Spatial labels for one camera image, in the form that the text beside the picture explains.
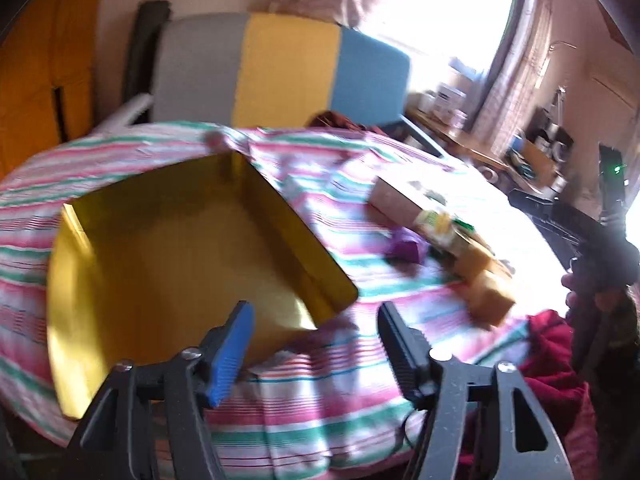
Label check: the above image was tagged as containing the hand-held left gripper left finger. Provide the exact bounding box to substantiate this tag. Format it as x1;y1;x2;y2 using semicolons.
62;301;256;480

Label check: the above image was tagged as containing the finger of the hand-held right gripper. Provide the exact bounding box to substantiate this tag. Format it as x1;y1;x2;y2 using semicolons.
509;189;601;258

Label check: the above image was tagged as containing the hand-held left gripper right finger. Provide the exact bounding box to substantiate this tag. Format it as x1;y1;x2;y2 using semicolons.
377;302;576;480

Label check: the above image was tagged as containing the yellow sponge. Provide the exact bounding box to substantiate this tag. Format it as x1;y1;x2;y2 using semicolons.
467;270;516;328
452;242;513;281

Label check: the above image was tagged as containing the small purple packet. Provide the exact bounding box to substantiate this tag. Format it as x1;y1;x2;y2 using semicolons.
387;227;426;263

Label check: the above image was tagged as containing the gold metal tin box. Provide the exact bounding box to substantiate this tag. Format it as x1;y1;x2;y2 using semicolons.
46;152;360;421

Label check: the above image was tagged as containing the small green yellow box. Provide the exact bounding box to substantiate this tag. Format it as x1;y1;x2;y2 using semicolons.
414;209;476;253

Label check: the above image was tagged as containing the white medicine carton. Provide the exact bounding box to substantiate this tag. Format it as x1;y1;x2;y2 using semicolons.
370;172;448;223

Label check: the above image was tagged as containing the person's right hand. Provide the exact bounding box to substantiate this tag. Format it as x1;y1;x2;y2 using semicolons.
561;271;632;316

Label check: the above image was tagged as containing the cluttered low shelf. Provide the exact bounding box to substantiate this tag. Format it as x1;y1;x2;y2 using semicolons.
505;90;576;196

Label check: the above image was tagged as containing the pink green striped tablecloth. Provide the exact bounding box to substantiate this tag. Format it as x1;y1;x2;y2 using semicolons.
0;121;566;480

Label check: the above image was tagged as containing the wooden desk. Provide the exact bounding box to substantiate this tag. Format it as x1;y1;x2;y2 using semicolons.
405;105;506;171

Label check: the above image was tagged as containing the red garment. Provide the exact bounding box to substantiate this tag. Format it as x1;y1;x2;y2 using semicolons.
460;310;601;480

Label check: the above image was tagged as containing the patterned brown curtain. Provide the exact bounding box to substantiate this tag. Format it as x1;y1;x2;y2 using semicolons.
472;0;556;146

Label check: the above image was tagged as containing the white appliance carton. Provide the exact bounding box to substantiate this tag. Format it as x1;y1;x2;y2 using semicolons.
432;82;468;116

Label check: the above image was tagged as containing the window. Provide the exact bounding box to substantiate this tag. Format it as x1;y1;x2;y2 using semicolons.
360;0;521;91

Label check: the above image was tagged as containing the dark red cloth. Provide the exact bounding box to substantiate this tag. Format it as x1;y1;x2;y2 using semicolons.
307;110;386;133

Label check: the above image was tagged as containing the white foam piece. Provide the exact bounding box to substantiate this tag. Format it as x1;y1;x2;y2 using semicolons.
97;94;153;133

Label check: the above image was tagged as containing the grey yellow blue chair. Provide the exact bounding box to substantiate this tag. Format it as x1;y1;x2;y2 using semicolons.
150;12;412;128

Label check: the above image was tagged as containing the orange wooden cabinet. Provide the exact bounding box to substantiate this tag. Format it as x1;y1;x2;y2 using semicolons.
0;0;108;176

